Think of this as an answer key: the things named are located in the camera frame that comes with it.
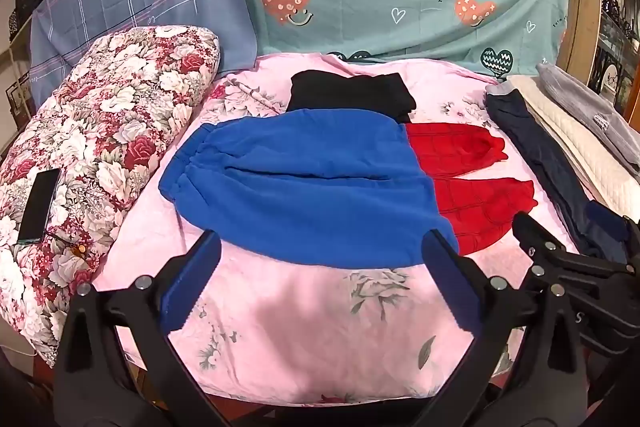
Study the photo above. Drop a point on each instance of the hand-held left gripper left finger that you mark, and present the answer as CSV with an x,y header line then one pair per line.
x,y
190,279

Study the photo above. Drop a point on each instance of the red floral folded quilt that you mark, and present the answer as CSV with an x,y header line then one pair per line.
x,y
125,117

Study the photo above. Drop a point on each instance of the navy pants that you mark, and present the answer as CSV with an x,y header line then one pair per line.
x,y
540,157

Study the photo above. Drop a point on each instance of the black smartphone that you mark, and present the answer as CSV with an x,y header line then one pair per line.
x,y
39,204

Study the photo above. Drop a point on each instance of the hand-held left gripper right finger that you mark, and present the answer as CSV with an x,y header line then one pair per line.
x,y
450,279

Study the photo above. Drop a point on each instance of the dark shelf with plates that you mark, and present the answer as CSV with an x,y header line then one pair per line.
x,y
617,32

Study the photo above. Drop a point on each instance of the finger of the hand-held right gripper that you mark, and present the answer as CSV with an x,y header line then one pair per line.
x,y
532,237
607,223

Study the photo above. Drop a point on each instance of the red pants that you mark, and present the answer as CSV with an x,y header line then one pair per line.
x,y
465,202

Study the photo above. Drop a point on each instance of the pink floral bed sheet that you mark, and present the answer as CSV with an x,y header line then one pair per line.
x,y
300,307

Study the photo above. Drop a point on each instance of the black pants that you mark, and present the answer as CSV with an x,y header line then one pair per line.
x,y
345,92

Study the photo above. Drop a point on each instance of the blue pants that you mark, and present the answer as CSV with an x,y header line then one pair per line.
x,y
310,187

